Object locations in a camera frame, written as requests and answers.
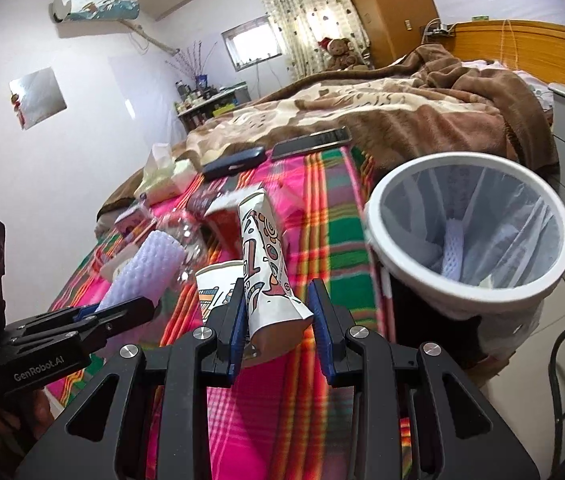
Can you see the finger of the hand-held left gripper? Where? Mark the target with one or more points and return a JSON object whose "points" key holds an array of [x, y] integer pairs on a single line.
{"points": [[85, 313], [122, 317]]}

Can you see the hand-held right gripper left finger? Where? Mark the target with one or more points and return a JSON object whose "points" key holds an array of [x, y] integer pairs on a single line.
{"points": [[236, 330]]}

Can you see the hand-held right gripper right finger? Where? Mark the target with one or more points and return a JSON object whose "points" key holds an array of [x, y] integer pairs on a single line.
{"points": [[320, 330]]}

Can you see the pale purple foam fruit net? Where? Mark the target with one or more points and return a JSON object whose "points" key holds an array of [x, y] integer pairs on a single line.
{"points": [[147, 265]]}

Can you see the crushed patterned paper cup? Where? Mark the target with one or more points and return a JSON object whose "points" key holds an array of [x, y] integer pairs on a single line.
{"points": [[262, 260]]}

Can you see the white round trash bin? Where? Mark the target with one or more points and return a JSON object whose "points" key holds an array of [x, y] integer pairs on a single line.
{"points": [[462, 302]]}

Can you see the small milk carton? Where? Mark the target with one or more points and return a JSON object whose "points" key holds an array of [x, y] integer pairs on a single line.
{"points": [[132, 222]]}

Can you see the clear plastic bottle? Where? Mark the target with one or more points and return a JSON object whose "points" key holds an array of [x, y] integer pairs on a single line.
{"points": [[182, 230]]}

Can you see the pink green plaid sheet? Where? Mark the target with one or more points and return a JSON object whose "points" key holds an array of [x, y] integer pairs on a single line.
{"points": [[322, 200]]}

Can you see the green tissue pack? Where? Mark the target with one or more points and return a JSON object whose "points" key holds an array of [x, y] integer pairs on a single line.
{"points": [[167, 177]]}

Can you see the white foam fruit net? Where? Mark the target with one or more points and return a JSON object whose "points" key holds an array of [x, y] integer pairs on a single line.
{"points": [[452, 250]]}

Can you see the dark blue glasses case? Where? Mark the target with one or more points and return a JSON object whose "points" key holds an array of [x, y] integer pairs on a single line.
{"points": [[235, 162]]}

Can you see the black smartphone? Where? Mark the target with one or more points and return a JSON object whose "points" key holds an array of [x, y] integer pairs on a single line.
{"points": [[312, 142]]}

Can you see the clear plastic bin liner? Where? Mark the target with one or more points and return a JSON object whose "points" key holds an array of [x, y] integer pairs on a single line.
{"points": [[512, 220]]}

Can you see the brown patterned blanket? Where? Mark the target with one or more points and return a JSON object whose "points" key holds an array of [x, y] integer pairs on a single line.
{"points": [[362, 100]]}

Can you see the decorative dry branches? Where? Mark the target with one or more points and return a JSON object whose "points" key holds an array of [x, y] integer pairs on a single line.
{"points": [[195, 62]]}

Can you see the brown teddy bear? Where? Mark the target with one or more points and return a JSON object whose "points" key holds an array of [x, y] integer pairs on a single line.
{"points": [[337, 52]]}

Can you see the wrapped air conditioner pipe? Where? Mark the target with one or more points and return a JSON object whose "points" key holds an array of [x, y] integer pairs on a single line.
{"points": [[150, 37]]}

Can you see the small window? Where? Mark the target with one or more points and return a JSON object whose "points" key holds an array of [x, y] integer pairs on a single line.
{"points": [[252, 42]]}

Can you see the white air conditioner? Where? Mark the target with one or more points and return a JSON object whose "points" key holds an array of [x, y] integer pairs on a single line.
{"points": [[97, 7]]}

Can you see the spotted curtain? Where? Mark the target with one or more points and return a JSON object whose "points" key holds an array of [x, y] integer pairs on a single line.
{"points": [[307, 15]]}

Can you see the pale pink bedding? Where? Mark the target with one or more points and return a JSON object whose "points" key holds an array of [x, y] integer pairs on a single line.
{"points": [[527, 80]]}

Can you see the wooden wardrobe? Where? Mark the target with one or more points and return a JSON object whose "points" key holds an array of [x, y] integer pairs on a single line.
{"points": [[387, 5]]}

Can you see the wooden headboard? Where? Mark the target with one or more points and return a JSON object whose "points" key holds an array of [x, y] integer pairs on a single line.
{"points": [[527, 45]]}

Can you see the reflective wall sheet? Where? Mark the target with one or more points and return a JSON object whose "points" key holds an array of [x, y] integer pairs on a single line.
{"points": [[37, 97]]}

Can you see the cluttered wall shelf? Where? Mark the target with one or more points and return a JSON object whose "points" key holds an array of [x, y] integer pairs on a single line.
{"points": [[212, 105]]}

